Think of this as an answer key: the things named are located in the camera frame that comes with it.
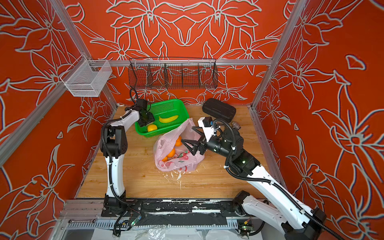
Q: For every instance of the black wire wall basket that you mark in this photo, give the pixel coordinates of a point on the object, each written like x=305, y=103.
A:
x=173, y=74

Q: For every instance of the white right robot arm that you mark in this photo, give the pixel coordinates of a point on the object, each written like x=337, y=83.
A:
x=285, y=213

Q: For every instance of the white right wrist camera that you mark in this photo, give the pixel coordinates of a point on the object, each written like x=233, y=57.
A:
x=206, y=123

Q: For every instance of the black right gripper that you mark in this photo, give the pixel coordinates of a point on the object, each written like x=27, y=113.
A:
x=204, y=143

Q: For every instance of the black plastic tool case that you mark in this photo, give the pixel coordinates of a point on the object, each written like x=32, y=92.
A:
x=219, y=110

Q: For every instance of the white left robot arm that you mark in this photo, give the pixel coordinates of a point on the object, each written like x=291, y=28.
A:
x=114, y=145

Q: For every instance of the orange fruit in bag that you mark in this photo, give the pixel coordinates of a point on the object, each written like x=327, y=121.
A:
x=172, y=153

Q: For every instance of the pink translucent plastic bag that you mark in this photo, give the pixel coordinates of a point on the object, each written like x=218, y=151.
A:
x=183, y=160

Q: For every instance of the green plastic perforated basket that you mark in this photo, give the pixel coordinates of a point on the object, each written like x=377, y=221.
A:
x=164, y=109

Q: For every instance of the silver metal fitting tool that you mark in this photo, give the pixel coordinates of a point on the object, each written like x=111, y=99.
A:
x=236, y=125

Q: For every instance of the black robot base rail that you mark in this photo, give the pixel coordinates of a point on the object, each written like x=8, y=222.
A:
x=177, y=212

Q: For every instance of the white wire mesh basket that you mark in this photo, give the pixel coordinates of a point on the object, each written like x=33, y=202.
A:
x=87, y=78

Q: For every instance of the yellow lemon fruit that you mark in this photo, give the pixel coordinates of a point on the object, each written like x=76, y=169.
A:
x=152, y=127

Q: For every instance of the yellow toy banana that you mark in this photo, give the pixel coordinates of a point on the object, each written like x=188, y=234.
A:
x=169, y=119

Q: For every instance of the orange fruit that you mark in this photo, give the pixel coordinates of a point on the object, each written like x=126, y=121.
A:
x=178, y=142
x=172, y=153

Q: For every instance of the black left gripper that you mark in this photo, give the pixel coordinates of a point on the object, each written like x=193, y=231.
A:
x=150, y=119

